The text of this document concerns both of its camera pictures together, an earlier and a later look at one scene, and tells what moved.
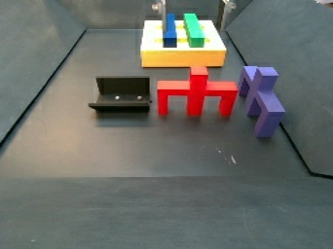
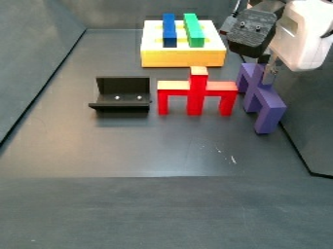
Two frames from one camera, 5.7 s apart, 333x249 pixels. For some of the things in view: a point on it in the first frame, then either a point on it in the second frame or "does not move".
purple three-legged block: (257, 87) does not move
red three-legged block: (197, 88) does not move
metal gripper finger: (228, 7) to (307, 19)
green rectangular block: (195, 30) does not move
